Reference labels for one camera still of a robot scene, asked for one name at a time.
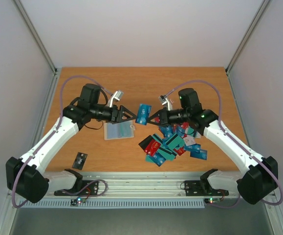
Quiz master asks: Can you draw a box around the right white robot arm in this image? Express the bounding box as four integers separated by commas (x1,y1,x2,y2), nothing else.
148,88,283,205

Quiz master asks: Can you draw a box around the purple cable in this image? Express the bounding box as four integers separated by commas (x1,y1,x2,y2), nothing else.
165,80,283,209
11,75,114,209

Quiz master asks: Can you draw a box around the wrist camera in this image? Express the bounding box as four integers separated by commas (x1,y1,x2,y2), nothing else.
158,95,173,111
107,90,124,108

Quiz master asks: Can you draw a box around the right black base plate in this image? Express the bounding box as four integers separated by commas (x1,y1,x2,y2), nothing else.
183,180,229,197

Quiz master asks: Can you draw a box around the teal card upper right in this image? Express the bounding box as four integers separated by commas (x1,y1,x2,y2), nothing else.
185,127,201,139

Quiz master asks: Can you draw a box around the left aluminium frame post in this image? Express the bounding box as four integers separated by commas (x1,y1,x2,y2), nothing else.
12,0,57,74

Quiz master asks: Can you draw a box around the white red card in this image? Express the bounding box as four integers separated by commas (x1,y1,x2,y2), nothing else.
183,136,196,146

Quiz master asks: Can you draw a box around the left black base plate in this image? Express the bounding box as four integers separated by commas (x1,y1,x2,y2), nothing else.
54,180,99,196

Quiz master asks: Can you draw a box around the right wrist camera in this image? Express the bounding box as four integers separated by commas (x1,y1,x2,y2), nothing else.
158,95,173,111

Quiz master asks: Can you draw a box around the blue VIP card handed over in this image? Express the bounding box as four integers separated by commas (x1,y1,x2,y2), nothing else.
135,104,152,125

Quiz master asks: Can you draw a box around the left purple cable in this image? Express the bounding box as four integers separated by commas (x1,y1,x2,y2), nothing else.
11,75,114,209

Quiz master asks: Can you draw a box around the left small circuit board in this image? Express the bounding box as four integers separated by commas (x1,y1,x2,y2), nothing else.
70,198,86,206

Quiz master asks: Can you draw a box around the right aluminium frame post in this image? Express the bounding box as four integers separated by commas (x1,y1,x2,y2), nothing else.
225,0,272,76

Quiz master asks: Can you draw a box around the blue card centre top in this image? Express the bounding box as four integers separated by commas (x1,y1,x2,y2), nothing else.
159,126,174,138

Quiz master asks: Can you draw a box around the red VIP card upper right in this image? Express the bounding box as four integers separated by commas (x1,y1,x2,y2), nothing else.
180,122,189,129

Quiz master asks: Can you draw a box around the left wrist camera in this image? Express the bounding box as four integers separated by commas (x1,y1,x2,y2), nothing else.
107,90,124,108

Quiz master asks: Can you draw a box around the red VIP card left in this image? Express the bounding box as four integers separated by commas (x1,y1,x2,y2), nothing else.
145,140,161,157

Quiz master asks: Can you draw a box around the red vip card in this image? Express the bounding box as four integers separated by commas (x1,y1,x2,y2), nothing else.
145,140,161,157
180,122,189,129

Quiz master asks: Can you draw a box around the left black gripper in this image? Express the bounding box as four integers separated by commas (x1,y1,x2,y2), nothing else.
90,104,136,123

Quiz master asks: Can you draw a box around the small circuit board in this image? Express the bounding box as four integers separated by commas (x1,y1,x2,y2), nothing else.
70,198,86,206
204,197,221,204

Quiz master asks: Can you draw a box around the aluminium frame post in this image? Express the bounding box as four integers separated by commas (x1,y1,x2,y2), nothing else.
225,0,272,76
12,0,57,74

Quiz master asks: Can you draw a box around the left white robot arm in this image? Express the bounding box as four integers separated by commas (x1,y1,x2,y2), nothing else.
6,84,136,208

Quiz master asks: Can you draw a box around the blue card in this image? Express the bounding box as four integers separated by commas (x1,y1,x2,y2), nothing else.
159,126,174,138
190,149,208,160

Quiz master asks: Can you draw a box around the blue card right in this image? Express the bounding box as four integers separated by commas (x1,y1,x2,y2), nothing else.
190,149,208,160

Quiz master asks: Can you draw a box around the right small circuit board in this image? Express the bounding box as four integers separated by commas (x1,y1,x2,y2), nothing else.
204,197,221,204

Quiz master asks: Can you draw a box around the beige card holder wallet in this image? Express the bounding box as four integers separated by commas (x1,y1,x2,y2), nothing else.
104,121,135,141

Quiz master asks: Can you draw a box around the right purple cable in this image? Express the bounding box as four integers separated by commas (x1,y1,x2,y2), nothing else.
165,80,283,209

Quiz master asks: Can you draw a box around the grey slotted cable duct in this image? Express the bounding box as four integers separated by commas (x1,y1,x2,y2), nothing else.
23,198,205,209

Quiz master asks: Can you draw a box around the lone black VIP card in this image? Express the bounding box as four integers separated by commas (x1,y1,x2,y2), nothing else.
72,152,87,170

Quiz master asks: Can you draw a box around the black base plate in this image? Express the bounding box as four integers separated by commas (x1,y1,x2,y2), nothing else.
183,180,229,197
54,180,99,196

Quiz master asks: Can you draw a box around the black card under red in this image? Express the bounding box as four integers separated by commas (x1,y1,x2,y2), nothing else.
138,135,154,150

